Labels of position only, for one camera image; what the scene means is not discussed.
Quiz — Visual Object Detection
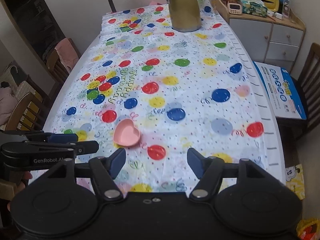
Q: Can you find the pink heart-shaped dish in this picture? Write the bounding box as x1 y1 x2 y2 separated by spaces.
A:
113 119 141 147

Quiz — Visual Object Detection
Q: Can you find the person left hand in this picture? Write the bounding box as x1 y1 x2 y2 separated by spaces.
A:
7 171 33 211

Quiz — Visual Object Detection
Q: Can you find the wooden chair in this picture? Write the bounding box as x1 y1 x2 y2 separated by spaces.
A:
46 38 81 86
277 43 319 140
5 92 49 132

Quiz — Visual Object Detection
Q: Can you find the far left wooden chair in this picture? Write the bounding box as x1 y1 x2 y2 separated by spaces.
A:
46 38 81 86

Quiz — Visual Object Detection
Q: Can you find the balloon birthday tablecloth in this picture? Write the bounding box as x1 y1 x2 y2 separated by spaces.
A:
44 0 285 192

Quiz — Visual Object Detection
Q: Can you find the pink cloth on chair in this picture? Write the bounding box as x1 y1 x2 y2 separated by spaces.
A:
55 38 79 73

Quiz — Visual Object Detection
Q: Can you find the blue white cardboard box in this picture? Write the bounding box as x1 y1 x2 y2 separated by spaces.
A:
253 62 306 120

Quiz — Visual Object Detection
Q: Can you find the right wooden chair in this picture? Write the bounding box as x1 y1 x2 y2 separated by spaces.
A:
277 43 319 140

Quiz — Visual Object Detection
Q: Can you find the white drawer cabinet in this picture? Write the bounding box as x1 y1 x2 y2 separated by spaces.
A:
216 0 306 72

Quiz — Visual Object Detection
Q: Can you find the gold metal thermos jug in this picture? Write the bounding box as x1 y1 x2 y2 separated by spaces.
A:
167 0 201 33

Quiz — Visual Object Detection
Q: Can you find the white digital timer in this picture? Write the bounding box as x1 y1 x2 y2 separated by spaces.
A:
227 2 242 15

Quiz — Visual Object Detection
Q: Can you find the green tissue box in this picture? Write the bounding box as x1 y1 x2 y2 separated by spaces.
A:
241 0 267 17

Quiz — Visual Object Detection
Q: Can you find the yellow container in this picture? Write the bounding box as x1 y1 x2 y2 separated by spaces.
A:
261 0 280 12

